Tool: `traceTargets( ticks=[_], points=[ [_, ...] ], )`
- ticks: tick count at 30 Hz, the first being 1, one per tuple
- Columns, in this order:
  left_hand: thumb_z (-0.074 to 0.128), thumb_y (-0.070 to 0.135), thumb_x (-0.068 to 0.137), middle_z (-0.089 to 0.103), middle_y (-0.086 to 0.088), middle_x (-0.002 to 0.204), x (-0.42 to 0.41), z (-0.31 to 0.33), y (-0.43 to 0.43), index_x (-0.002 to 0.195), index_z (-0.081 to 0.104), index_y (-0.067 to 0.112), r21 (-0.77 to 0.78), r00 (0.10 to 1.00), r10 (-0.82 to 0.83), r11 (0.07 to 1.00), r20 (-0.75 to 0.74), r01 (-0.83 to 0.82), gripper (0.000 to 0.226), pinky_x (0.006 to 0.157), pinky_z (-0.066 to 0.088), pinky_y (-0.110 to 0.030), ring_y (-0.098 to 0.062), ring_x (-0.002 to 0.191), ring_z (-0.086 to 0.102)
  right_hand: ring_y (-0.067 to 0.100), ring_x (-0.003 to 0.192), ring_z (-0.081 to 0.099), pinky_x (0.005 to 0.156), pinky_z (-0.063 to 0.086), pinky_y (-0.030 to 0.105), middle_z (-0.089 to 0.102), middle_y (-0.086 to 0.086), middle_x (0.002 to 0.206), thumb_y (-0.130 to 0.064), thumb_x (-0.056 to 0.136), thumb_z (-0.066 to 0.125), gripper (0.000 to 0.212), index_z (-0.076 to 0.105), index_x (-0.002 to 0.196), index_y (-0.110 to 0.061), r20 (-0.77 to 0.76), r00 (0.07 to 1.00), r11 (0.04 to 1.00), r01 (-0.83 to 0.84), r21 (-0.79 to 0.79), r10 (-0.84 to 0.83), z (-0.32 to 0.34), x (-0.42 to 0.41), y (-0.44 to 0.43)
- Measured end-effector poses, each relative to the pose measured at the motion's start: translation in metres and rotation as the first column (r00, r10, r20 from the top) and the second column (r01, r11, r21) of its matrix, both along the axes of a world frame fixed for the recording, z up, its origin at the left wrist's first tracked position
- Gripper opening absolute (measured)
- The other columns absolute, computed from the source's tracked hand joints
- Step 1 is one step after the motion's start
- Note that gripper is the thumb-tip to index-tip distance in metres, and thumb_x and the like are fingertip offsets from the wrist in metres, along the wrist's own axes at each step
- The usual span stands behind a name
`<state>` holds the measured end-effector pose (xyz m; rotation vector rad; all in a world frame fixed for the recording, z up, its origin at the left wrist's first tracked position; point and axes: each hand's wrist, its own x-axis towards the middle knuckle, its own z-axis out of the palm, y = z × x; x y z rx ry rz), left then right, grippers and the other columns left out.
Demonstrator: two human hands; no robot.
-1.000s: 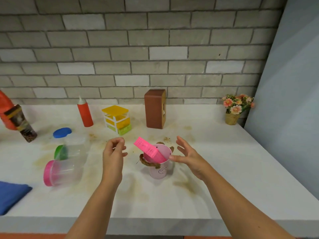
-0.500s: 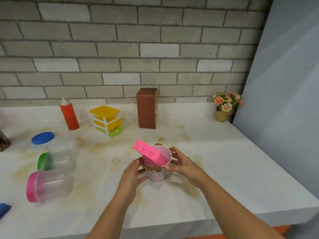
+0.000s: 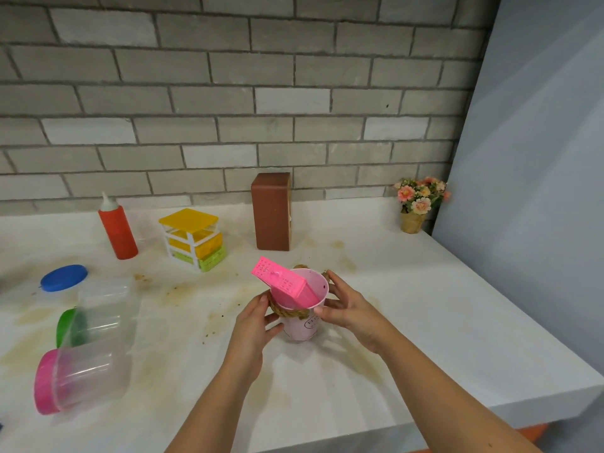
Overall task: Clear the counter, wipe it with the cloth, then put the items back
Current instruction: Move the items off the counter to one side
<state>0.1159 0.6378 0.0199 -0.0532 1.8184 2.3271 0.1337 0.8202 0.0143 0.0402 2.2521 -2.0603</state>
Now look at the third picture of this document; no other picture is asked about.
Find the person's right hand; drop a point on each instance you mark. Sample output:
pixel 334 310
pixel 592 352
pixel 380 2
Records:
pixel 354 311

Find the clear jar with green lid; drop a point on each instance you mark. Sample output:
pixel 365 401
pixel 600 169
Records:
pixel 66 325

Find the artificial flowers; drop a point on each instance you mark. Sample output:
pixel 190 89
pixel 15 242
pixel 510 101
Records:
pixel 413 221

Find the person's left hand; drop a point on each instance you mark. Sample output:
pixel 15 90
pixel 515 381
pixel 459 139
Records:
pixel 247 334

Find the person's left forearm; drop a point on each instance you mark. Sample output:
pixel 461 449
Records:
pixel 212 415

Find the red squeeze bottle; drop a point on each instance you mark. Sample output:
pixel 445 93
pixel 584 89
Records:
pixel 118 231

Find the orange cabinet front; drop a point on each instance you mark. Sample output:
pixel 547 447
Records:
pixel 533 431

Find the clear jar with blue lid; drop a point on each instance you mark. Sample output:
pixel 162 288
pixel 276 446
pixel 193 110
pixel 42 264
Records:
pixel 63 277

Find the person's right forearm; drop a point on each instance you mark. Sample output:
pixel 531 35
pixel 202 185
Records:
pixel 448 405

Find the brown tissue box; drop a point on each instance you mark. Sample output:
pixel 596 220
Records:
pixel 271 212

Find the white countertop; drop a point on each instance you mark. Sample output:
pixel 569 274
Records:
pixel 448 325

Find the yellow mini drawer organizer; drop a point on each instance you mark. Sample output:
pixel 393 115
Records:
pixel 189 219

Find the pink metal bucket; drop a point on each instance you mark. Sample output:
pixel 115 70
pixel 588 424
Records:
pixel 306 325

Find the clear jar with pink lid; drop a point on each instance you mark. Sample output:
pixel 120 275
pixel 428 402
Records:
pixel 45 382

